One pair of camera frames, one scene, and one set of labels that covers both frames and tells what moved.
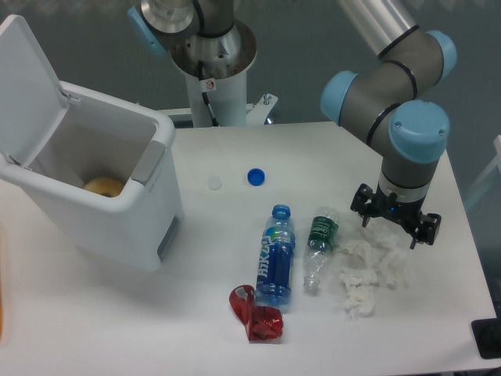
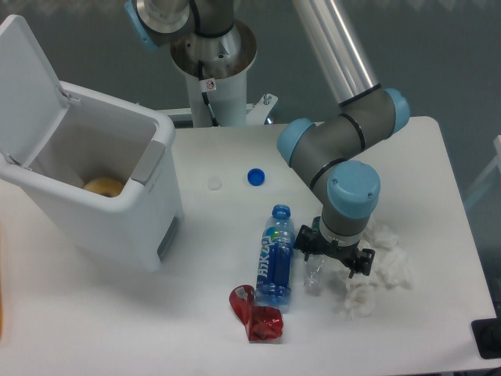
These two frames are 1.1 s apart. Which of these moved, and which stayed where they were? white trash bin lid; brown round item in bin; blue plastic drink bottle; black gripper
Moved: black gripper
Stayed: brown round item in bin; blue plastic drink bottle; white trash bin lid
